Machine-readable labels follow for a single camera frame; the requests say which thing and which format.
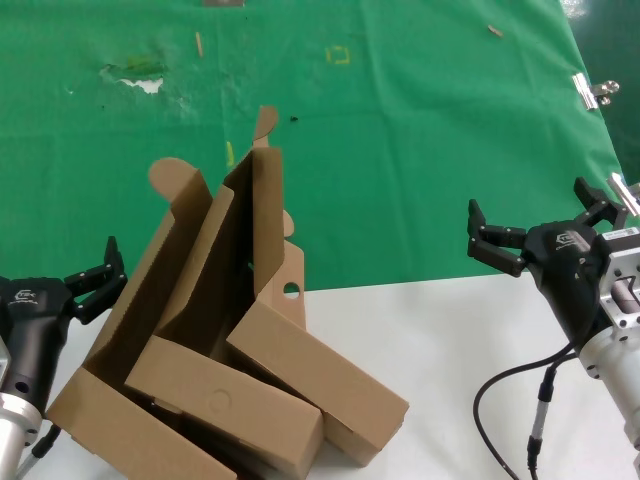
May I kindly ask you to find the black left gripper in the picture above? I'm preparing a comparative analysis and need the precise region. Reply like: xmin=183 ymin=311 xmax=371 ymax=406
xmin=0 ymin=236 xmax=129 ymax=409

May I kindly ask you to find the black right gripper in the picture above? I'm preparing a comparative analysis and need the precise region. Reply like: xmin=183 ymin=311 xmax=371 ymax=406
xmin=467 ymin=177 xmax=629 ymax=349

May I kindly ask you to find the cardboard box with hole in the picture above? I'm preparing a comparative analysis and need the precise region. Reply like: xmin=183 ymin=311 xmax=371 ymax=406
xmin=223 ymin=105 xmax=410 ymax=469

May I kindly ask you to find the large open cardboard box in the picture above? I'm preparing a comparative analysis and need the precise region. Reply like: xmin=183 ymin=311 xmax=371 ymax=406
xmin=45 ymin=157 xmax=236 ymax=480

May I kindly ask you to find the green table cloth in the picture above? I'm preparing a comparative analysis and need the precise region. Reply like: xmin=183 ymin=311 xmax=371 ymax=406
xmin=0 ymin=0 xmax=634 ymax=301

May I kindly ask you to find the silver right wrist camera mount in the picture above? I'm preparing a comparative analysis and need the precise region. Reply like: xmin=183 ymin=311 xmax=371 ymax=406
xmin=597 ymin=229 xmax=640 ymax=331

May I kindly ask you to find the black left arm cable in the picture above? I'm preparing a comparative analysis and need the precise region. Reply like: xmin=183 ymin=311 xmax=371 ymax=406
xmin=17 ymin=424 xmax=64 ymax=480

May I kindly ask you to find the cable with silver connector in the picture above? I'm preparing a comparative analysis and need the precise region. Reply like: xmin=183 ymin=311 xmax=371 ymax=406
xmin=527 ymin=363 xmax=560 ymax=480

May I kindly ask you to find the thin black cable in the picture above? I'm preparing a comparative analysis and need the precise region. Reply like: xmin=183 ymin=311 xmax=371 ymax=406
xmin=472 ymin=344 xmax=579 ymax=480

